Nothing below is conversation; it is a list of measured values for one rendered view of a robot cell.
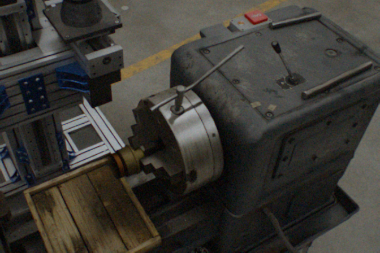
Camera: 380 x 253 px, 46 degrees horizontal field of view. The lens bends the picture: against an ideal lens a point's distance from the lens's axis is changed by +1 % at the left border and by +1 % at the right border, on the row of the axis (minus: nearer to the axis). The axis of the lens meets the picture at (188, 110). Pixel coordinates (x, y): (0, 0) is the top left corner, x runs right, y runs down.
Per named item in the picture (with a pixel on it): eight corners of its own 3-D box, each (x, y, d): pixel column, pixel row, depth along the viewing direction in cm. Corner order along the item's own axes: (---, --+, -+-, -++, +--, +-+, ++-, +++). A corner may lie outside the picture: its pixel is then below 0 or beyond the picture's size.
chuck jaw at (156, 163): (173, 143, 131) (194, 167, 122) (174, 156, 134) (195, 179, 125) (139, 157, 126) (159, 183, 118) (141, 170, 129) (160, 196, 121)
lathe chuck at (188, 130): (158, 131, 157) (164, 68, 133) (205, 202, 141) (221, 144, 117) (135, 140, 153) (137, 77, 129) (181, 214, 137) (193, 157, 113)
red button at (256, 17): (257, 14, 157) (258, 9, 156) (267, 22, 154) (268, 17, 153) (243, 18, 155) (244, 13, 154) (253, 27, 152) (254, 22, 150)
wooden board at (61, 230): (111, 162, 155) (111, 155, 152) (161, 244, 134) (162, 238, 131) (25, 197, 143) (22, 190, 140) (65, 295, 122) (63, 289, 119)
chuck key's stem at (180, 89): (176, 120, 124) (180, 92, 115) (171, 115, 125) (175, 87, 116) (181, 116, 125) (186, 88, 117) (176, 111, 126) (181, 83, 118)
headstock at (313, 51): (282, 77, 193) (303, -3, 166) (365, 151, 165) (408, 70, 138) (162, 123, 169) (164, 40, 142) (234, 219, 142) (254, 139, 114)
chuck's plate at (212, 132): (167, 127, 158) (174, 64, 134) (214, 197, 142) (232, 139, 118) (158, 131, 157) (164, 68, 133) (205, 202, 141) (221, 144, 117)
